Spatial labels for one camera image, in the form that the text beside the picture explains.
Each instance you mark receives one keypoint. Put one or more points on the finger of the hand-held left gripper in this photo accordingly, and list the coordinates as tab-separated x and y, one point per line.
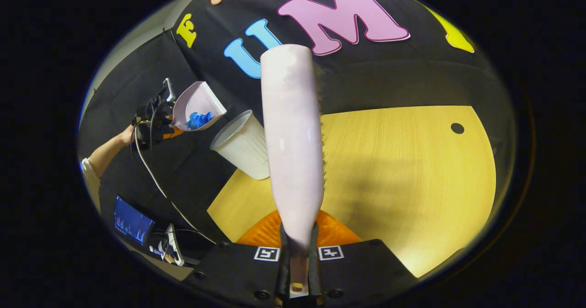
174	132
167	90

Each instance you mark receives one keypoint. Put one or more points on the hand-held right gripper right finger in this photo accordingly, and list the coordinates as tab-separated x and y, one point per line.
357	276

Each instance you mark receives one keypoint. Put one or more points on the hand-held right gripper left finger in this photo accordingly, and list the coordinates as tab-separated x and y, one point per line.
238	276

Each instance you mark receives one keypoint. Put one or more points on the dark blue paper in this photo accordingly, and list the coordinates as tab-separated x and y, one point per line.
194	122

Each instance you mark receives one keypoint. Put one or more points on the pink plastic dustpan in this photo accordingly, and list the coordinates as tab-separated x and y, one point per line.
197	99

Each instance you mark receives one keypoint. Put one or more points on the white ribbed garbage bin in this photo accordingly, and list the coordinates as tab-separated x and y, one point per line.
242	148

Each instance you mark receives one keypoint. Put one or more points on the small pink broom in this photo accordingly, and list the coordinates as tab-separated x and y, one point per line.
293	138

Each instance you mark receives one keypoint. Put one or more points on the wooden desktop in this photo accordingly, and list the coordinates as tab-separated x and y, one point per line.
412	184

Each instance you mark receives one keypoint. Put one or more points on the white and black device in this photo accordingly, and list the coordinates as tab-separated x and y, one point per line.
171	244

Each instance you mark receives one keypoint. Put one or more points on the laptop with blue screen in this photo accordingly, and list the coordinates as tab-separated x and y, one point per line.
132	221

